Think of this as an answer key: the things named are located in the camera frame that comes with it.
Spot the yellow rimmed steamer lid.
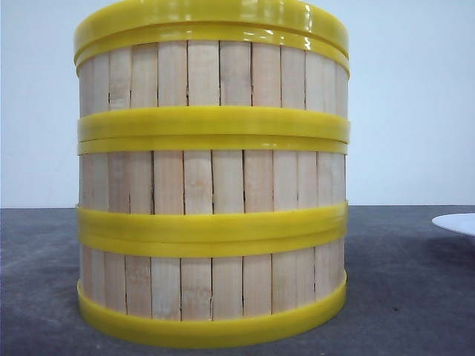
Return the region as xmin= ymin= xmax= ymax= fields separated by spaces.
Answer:
xmin=74 ymin=1 xmax=349 ymax=65

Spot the front bamboo steamer basket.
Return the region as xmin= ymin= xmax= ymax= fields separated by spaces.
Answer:
xmin=77 ymin=202 xmax=348 ymax=349

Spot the white plate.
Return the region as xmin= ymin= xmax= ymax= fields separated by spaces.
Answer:
xmin=432 ymin=213 xmax=475 ymax=237

